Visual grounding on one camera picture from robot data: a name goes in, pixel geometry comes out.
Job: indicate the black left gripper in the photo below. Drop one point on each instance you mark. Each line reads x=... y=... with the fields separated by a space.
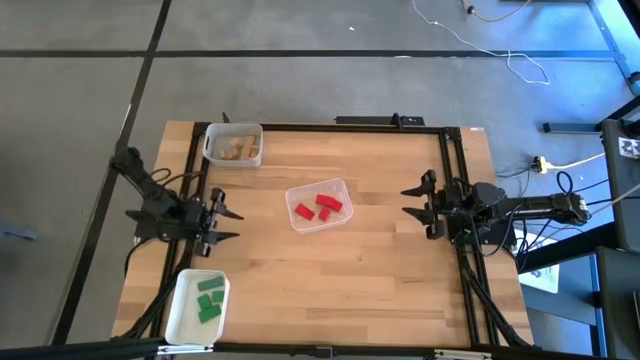
x=205 y=222

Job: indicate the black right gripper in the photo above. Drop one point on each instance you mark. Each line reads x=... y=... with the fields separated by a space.
x=450 y=207

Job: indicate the long green block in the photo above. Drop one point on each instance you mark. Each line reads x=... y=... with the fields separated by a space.
x=209 y=314
x=210 y=284

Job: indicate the wooden arch block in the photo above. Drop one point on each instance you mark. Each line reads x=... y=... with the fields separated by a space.
x=228 y=154

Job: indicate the green cube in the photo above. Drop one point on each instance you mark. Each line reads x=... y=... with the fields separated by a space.
x=218 y=296
x=204 y=301

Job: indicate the clear plastic bin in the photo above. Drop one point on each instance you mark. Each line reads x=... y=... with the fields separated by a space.
x=295 y=200

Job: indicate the red wedge block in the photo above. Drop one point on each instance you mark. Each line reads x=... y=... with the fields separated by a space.
x=304 y=211

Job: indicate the long wooden block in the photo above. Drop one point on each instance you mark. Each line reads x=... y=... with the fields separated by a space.
x=249 y=146

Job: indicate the red cube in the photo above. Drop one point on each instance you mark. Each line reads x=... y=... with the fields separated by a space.
x=324 y=215

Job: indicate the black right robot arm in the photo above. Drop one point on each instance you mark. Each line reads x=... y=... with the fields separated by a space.
x=540 y=207

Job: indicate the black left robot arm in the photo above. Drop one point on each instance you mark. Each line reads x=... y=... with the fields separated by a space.
x=150 y=192

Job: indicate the long white plastic bin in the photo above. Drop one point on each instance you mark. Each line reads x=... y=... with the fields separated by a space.
x=185 y=327

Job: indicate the white power strip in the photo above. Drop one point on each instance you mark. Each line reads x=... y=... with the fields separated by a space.
x=540 y=164

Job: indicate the black gantry beam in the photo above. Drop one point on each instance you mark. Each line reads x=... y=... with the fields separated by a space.
x=260 y=348

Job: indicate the white paper sheet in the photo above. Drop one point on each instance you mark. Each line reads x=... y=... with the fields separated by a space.
x=547 y=280

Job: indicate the black diagonal beam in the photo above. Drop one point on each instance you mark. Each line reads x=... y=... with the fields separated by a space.
x=575 y=245

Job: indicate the black floor bar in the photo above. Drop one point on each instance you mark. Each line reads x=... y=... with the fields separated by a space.
x=570 y=127

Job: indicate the black cabinet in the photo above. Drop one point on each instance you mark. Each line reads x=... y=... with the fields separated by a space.
x=625 y=210

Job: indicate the black and white tag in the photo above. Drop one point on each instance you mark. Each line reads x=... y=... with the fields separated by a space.
x=630 y=148

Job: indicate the dark grey box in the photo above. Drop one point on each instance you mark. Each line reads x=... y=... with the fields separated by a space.
x=620 y=310

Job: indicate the black aluminium table frame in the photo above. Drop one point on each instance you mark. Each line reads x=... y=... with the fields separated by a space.
x=430 y=129

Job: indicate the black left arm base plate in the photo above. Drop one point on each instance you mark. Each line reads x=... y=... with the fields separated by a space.
x=147 y=232

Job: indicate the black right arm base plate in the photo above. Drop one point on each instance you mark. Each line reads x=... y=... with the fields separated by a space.
x=502 y=240

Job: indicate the black bar mount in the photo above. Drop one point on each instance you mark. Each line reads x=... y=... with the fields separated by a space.
x=370 y=120

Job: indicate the silver bracket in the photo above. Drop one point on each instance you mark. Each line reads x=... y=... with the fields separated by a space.
x=185 y=349
x=462 y=355

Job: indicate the small black table camera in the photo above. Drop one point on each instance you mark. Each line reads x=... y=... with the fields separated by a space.
x=324 y=352

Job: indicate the blue metal desk frame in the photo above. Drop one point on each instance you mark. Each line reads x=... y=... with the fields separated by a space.
x=607 y=30

